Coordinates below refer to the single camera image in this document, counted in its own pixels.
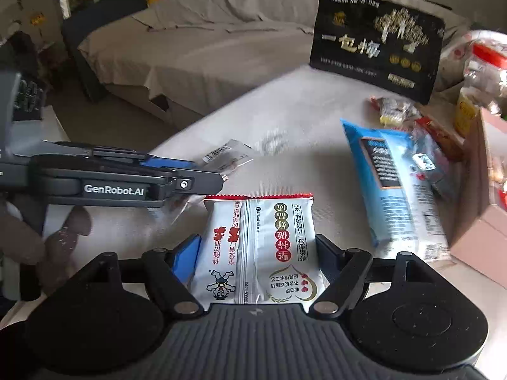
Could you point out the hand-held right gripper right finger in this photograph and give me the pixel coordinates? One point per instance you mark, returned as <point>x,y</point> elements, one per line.
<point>328,259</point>

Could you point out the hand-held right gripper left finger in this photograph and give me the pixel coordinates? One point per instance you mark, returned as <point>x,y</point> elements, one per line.
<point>185,259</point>

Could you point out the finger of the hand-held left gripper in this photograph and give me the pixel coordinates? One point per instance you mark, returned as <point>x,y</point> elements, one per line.
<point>166,162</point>
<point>119,184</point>

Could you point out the small clear snack packet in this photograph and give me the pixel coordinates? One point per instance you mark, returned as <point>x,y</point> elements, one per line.
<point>233,154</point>

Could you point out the white snack packet red label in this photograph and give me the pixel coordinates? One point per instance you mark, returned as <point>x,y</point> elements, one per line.
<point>257,253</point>

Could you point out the cardboard box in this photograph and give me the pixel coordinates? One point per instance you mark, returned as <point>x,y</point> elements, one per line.
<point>475,221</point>

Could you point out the person's left hand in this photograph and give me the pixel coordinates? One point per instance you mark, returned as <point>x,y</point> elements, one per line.
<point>59,241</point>

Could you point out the light blue snack bag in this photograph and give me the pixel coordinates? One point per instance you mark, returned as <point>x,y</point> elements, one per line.
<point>392,206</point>

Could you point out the grey covered sofa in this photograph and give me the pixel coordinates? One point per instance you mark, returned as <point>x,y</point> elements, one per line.
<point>222,47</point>

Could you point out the small blue clear packet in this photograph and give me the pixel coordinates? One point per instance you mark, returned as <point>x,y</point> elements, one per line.
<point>431,166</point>

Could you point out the small yellow red packet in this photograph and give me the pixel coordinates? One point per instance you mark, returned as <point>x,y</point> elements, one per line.
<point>392,111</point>

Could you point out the yellow snack packet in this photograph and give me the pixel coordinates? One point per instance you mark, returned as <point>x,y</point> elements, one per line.
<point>465,116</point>

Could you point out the large black snack bag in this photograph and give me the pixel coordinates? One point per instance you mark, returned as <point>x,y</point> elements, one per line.
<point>356,47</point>

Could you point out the white red plastic bag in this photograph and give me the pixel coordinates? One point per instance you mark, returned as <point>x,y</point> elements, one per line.
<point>459,55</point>

